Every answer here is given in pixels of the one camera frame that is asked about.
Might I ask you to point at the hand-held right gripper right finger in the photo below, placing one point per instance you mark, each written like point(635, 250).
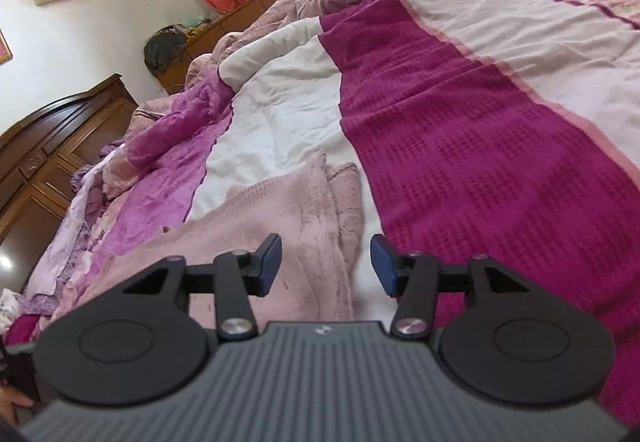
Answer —
point(384, 267)

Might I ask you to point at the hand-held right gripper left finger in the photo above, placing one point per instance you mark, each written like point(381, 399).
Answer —
point(269, 267)

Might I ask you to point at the purple pink white quilt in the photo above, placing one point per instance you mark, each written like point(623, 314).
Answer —
point(270, 122)

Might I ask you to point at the magenta waffle blanket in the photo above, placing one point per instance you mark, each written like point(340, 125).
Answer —
point(475, 147)

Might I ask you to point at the pink wall picture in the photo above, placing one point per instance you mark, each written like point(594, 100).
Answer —
point(5, 45)

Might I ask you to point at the pink knit sweater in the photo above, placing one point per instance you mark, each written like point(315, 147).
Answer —
point(280, 212)

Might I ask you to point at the black bag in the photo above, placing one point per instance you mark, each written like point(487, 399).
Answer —
point(165, 47)

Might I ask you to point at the white floral cloth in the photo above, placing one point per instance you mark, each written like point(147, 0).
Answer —
point(9, 304)

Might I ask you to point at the dark wooden wardrobe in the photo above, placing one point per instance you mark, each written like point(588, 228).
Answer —
point(45, 147)

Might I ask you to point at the person's left hand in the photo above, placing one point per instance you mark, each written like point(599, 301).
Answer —
point(11, 402)

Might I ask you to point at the low wooden cabinet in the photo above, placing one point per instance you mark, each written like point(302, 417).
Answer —
point(235, 17)

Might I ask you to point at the purple floral pillow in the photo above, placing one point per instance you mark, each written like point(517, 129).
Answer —
point(75, 232)

